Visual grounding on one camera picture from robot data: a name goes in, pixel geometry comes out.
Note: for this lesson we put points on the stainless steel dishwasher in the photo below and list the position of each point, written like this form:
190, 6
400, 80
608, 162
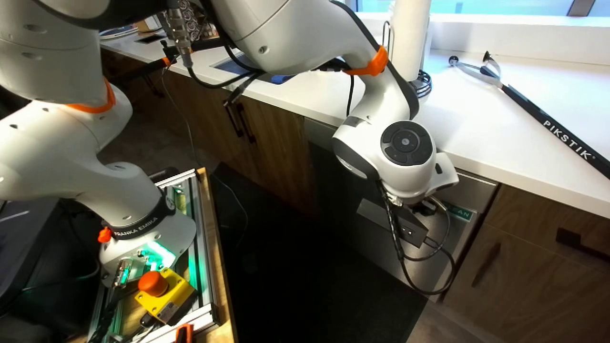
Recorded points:
427, 269

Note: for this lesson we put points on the wooden cabinet left of dishwasher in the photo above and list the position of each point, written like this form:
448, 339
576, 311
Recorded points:
259, 141

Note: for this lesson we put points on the wooden cabinet of dishwasher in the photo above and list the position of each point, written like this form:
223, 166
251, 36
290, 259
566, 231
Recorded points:
259, 141
551, 278

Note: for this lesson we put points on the clean dirty dishwasher magnet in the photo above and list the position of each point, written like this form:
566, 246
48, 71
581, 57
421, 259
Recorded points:
459, 212

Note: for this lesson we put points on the wooden cabinet right of dishwasher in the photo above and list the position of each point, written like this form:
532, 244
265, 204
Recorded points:
551, 278

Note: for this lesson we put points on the black kitchen sink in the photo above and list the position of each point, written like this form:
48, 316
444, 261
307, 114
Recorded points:
236, 69

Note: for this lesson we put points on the yellow emergency stop box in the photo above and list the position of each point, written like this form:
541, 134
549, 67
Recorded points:
164, 294

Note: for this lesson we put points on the white paper towel roll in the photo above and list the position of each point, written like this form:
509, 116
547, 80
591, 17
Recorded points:
408, 25

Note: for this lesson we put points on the black reacher grabber stick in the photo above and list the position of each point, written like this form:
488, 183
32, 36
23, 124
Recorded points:
490, 73

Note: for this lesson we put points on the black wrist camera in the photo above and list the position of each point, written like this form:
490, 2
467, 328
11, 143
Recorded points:
406, 229

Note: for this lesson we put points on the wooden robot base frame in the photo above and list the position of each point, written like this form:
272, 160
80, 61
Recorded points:
189, 246

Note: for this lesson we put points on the black cabinet door handle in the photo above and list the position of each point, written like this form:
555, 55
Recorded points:
486, 263

